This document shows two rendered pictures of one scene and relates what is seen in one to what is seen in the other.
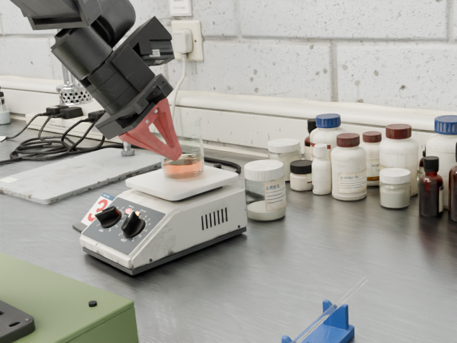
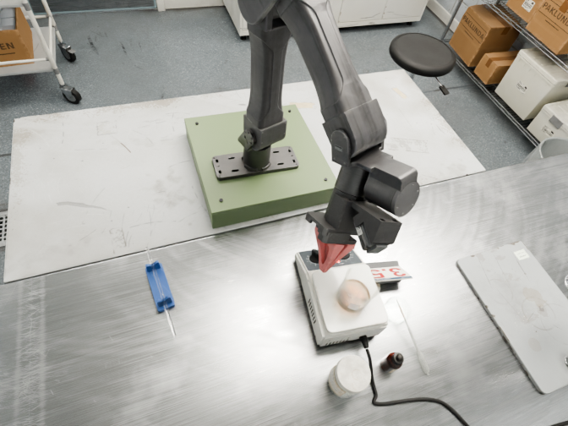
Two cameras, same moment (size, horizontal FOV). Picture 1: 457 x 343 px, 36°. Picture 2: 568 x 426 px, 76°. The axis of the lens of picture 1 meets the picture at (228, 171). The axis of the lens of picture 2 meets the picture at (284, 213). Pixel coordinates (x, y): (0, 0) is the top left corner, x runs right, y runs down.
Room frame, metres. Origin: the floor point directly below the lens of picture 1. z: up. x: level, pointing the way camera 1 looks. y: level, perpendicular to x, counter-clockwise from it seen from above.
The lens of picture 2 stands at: (0.88, -0.25, 1.62)
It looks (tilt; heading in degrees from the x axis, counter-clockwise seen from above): 55 degrees down; 108
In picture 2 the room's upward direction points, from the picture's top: 11 degrees clockwise
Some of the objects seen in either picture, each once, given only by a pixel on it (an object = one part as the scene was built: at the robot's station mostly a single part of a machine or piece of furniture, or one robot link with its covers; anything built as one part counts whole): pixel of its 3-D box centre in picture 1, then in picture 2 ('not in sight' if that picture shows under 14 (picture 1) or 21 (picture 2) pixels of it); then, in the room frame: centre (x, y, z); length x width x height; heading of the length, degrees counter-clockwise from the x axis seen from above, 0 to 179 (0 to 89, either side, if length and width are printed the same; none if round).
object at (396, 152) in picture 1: (398, 160); not in sight; (1.05, -0.27, 0.95); 0.06 x 0.06 x 0.11
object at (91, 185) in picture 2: not in sight; (253, 231); (0.56, 0.39, 0.45); 1.20 x 0.48 x 0.90; 47
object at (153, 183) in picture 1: (181, 180); (348, 297); (0.93, 0.07, 0.98); 0.12 x 0.12 x 0.01; 40
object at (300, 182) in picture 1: (302, 175); not in sight; (1.11, -0.12, 0.92); 0.04 x 0.04 x 0.04
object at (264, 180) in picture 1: (265, 190); (347, 377); (0.99, -0.05, 0.94); 0.06 x 0.06 x 0.08
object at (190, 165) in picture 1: (179, 150); (355, 289); (0.93, 0.06, 1.03); 0.07 x 0.06 x 0.08; 145
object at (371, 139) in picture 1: (372, 158); not in sight; (1.11, -0.24, 0.94); 0.05 x 0.05 x 0.09
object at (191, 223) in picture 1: (169, 214); (339, 292); (0.91, 0.09, 0.94); 0.22 x 0.13 x 0.08; 130
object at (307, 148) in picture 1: (315, 145); not in sight; (1.20, -0.16, 0.95); 0.04 x 0.04 x 0.10
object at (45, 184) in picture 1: (81, 171); (530, 308); (1.30, 0.29, 0.91); 0.30 x 0.20 x 0.01; 137
